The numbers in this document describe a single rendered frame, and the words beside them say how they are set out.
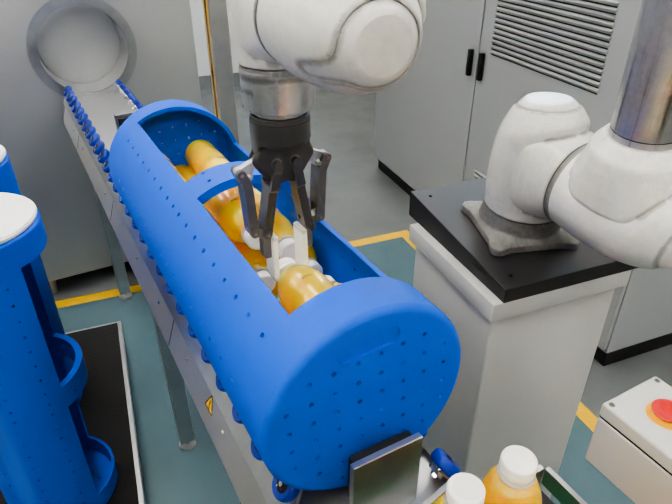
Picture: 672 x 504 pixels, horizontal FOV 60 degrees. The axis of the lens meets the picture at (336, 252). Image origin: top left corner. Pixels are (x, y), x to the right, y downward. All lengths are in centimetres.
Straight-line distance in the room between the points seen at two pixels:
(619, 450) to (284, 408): 40
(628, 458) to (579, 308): 50
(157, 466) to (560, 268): 149
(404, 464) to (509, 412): 59
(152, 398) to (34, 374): 92
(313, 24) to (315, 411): 41
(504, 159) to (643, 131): 26
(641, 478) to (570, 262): 49
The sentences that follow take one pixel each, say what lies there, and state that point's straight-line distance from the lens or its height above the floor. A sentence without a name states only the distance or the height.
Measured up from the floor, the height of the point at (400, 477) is 99.
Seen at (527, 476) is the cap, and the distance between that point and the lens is 68.
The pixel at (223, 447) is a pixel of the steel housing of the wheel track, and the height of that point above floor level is 86.
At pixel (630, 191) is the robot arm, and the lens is 96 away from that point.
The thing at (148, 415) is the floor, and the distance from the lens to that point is 231.
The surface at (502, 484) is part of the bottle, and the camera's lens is 70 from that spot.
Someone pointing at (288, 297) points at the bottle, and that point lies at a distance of 77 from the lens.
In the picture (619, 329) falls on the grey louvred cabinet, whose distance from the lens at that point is 250.
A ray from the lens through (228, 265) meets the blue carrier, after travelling 79.
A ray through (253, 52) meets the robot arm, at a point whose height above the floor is 148.
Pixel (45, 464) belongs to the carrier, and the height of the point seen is 42.
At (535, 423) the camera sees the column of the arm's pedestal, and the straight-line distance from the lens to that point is 143.
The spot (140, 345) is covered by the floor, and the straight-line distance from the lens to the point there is 261.
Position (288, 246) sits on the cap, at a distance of 96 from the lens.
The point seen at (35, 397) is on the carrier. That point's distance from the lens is 154.
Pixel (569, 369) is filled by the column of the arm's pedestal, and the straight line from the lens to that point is 137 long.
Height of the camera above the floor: 162
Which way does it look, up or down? 32 degrees down
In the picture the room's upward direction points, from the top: straight up
